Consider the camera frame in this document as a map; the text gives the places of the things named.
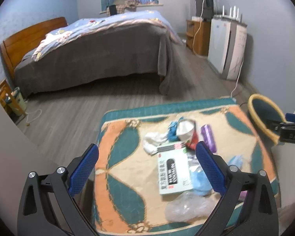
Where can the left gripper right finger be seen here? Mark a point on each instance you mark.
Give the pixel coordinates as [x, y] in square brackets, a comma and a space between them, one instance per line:
[247, 205]

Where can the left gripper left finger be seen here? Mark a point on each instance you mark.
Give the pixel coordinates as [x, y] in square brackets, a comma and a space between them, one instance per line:
[36, 215]

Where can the light blue face mask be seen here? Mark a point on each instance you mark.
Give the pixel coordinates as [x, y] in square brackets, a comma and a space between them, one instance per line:
[199, 180]

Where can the purple plastic bottle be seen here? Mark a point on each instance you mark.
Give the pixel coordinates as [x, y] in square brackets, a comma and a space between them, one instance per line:
[207, 134]

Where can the red white paper packet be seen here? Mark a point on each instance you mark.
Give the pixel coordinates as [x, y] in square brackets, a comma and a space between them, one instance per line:
[193, 141]

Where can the white green medicine box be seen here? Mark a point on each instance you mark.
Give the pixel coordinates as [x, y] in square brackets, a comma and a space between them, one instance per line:
[173, 168]

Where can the white tissue cloth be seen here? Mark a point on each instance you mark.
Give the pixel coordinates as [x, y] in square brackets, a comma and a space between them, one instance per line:
[152, 140]

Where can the yellow teal trash bin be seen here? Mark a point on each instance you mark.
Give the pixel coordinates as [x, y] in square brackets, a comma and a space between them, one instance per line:
[262, 112]

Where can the clear plastic wrapper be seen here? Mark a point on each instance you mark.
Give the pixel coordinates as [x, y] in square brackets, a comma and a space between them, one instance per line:
[189, 206]

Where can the white paper cup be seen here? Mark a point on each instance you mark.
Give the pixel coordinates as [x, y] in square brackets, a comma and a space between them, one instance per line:
[185, 129]

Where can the white air purifier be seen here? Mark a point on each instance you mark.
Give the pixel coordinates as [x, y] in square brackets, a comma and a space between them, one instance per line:
[227, 45]

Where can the patterned teal orange mat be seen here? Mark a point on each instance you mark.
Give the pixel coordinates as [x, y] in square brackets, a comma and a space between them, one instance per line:
[147, 178]

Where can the blue crumpled cloth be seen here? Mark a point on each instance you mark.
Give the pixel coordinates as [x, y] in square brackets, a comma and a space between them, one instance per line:
[172, 129]

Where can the wooden side cabinet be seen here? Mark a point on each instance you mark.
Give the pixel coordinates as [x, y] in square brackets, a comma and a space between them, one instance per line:
[198, 37]

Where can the white wifi router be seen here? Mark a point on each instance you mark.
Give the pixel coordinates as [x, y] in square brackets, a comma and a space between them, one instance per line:
[233, 14]

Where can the small green waste bucket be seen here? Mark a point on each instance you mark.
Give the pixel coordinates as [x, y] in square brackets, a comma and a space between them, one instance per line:
[17, 95]

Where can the black monitor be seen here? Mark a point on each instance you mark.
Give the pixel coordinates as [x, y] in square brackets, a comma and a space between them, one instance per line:
[204, 9]

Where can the wooden headboard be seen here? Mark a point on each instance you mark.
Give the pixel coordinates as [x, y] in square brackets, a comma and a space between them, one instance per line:
[14, 48]

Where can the bed with grey cover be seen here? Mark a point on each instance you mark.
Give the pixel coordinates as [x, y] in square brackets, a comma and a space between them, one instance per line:
[121, 51]

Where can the clothes pile on windowsill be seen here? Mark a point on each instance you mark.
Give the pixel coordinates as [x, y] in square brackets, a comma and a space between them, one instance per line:
[119, 6]

